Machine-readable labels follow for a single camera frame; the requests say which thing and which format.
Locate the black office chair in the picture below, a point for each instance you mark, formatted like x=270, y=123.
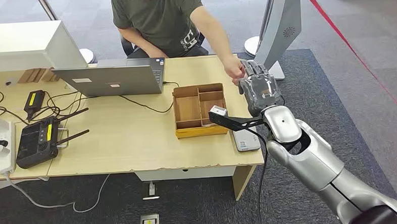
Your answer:
x=127, y=47

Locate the person's right forearm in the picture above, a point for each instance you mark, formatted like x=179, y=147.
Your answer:
x=135, y=40

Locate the red barrier line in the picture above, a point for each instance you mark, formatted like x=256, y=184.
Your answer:
x=349, y=47

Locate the open floor outlet with plug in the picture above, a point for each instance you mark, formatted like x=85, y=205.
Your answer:
x=151, y=190

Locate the white round stand base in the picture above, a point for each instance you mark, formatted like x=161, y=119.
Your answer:
x=251, y=47

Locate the wooden compartment organizer box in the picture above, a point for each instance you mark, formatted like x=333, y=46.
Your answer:
x=188, y=108

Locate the black remote controller with antennas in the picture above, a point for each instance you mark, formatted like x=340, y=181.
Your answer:
x=35, y=143

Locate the person's left hand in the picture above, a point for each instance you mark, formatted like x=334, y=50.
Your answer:
x=233, y=68

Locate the person's left forearm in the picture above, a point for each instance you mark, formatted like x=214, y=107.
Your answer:
x=218, y=40

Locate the metal stanchion with white base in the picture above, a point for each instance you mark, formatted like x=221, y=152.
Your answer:
x=48, y=9

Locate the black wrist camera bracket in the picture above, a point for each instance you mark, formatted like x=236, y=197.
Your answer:
x=234, y=123

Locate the grey laptop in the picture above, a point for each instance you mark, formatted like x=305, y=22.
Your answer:
x=116, y=79

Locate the light wooden desk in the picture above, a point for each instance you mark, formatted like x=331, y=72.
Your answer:
x=119, y=134
x=27, y=172

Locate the black power adapter yellow label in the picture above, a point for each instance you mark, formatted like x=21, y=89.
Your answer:
x=34, y=100

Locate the silver standing display kiosk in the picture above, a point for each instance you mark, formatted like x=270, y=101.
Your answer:
x=278, y=24

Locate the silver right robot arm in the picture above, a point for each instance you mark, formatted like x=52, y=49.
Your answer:
x=314, y=159

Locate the dark grey floor rug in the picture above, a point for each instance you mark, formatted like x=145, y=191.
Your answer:
x=318, y=86

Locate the white boxy monitor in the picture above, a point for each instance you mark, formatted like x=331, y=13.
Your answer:
x=21, y=45

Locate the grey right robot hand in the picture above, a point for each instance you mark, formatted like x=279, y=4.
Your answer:
x=261, y=91

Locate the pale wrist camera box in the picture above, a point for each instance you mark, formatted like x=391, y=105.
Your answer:
x=218, y=110

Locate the person's right hand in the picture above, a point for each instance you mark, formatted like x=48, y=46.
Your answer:
x=157, y=53

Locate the white power strip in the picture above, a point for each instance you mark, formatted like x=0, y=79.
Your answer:
x=5, y=146

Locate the person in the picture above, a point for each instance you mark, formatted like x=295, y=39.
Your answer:
x=157, y=22

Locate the white power plug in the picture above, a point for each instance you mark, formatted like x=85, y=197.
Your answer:
x=2, y=150

